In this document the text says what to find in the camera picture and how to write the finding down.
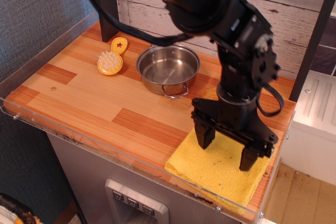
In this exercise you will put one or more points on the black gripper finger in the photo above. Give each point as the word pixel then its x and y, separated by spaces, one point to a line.
pixel 204 134
pixel 248 158

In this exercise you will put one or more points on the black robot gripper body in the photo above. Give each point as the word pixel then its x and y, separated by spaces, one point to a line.
pixel 236 119

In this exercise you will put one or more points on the yellow towel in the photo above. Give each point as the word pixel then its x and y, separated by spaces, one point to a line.
pixel 215 170

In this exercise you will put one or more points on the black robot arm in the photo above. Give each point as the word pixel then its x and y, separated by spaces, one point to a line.
pixel 244 42

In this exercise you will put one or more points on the stainless steel pot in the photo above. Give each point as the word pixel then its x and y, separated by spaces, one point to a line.
pixel 169 71

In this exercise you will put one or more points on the yellow toy chicken wing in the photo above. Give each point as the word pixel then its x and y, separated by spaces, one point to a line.
pixel 211 94

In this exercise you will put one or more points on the clear acrylic table guard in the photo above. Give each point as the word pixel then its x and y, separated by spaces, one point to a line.
pixel 112 130

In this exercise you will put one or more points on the white cabinet at right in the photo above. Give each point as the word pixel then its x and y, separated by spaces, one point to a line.
pixel 309 146

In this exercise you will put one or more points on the silver dispenser panel with buttons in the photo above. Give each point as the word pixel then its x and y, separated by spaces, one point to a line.
pixel 130 206

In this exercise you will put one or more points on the yellow scrub brush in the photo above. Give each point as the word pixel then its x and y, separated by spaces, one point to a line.
pixel 110 62

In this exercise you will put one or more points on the yellow object bottom left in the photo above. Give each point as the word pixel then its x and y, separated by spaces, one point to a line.
pixel 26 218

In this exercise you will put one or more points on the dark right shelf post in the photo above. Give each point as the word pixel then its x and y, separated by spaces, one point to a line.
pixel 312 47

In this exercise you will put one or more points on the dark shelf post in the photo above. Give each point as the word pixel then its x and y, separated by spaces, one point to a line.
pixel 312 47
pixel 105 6

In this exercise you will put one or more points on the dark left shelf post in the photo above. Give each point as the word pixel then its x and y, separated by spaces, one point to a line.
pixel 105 6

